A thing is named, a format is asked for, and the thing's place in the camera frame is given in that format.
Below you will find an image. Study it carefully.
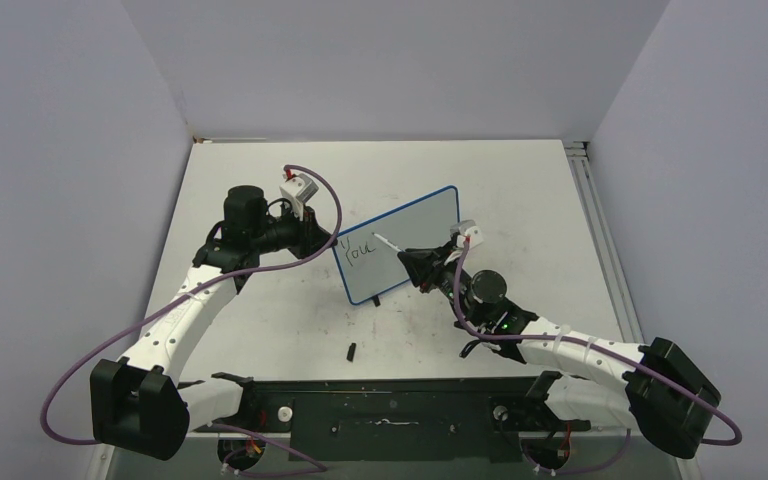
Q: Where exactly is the white marker pen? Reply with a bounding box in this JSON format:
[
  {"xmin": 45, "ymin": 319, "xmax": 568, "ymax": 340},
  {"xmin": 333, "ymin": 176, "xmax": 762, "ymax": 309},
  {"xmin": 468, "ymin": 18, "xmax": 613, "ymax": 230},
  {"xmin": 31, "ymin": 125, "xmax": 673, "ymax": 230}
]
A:
[{"xmin": 373, "ymin": 232, "xmax": 403, "ymax": 253}]

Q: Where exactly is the aluminium rail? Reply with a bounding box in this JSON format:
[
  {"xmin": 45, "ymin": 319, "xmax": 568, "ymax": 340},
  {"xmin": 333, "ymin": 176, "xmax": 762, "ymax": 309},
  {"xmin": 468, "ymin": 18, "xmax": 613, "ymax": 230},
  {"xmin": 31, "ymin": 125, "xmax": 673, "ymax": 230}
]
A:
[
  {"xmin": 563, "ymin": 141, "xmax": 645, "ymax": 343},
  {"xmin": 95, "ymin": 389, "xmax": 697, "ymax": 440}
]

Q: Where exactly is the blue framed whiteboard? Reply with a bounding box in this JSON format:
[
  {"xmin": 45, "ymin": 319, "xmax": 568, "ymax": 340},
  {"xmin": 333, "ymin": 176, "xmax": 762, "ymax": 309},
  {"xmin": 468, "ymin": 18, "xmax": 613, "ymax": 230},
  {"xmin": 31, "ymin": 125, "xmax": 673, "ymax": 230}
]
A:
[{"xmin": 333, "ymin": 185, "xmax": 461, "ymax": 305}]

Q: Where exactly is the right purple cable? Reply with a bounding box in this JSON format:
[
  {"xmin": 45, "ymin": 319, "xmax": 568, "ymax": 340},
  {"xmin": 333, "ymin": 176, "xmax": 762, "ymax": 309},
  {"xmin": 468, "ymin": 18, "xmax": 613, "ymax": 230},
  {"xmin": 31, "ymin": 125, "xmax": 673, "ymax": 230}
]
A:
[{"xmin": 451, "ymin": 235, "xmax": 744, "ymax": 446}]

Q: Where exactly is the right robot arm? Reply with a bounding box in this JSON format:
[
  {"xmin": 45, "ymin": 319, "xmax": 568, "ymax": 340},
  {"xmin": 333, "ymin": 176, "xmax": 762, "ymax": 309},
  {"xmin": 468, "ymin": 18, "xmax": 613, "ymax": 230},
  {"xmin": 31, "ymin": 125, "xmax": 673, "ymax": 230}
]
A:
[{"xmin": 397, "ymin": 237, "xmax": 742, "ymax": 459}]

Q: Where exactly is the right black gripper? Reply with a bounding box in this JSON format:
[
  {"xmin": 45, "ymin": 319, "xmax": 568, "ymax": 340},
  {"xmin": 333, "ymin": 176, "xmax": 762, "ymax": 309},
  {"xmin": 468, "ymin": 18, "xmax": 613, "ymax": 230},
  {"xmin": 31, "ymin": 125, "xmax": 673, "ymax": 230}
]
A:
[{"xmin": 400, "ymin": 239, "xmax": 486, "ymax": 326}]

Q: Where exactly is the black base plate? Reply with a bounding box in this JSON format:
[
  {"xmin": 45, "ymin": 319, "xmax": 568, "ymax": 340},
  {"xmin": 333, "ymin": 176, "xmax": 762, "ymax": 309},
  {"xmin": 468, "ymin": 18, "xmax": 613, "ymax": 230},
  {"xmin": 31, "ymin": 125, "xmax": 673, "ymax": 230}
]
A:
[{"xmin": 222, "ymin": 374, "xmax": 591, "ymax": 463}]

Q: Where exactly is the aluminium rail front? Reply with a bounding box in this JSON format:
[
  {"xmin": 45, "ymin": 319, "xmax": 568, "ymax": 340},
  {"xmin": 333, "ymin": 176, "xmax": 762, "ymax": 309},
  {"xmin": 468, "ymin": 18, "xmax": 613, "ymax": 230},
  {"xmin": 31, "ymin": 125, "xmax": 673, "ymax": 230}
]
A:
[{"xmin": 95, "ymin": 389, "xmax": 697, "ymax": 440}]

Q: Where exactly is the black marker cap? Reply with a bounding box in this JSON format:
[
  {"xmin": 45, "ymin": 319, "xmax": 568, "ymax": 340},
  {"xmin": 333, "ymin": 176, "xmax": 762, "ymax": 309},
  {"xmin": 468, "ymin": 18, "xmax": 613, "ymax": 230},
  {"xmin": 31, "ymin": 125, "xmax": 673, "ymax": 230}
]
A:
[{"xmin": 346, "ymin": 343, "xmax": 357, "ymax": 362}]

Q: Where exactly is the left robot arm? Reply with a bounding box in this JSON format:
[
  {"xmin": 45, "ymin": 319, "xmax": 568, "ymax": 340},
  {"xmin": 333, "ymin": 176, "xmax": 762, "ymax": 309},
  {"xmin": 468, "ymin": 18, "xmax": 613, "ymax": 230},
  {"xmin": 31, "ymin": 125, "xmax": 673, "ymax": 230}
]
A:
[{"xmin": 90, "ymin": 174, "xmax": 335, "ymax": 460}]

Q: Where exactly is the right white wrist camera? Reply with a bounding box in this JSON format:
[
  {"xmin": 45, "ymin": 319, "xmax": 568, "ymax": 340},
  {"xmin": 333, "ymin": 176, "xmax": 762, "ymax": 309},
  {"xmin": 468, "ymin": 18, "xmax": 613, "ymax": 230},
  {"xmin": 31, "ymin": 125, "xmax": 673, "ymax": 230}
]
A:
[{"xmin": 448, "ymin": 220, "xmax": 485, "ymax": 262}]

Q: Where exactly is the aluminium rail right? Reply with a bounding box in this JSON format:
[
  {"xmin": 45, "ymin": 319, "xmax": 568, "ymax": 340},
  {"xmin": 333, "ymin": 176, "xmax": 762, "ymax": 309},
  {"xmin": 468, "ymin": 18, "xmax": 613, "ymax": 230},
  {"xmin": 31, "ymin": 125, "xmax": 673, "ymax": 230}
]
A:
[{"xmin": 563, "ymin": 141, "xmax": 645, "ymax": 343}]

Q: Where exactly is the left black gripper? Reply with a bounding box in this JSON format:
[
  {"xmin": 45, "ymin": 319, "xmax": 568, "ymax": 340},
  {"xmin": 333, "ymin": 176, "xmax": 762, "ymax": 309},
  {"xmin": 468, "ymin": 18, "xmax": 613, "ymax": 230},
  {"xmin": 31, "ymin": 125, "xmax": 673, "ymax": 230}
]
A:
[{"xmin": 251, "ymin": 200, "xmax": 337, "ymax": 262}]

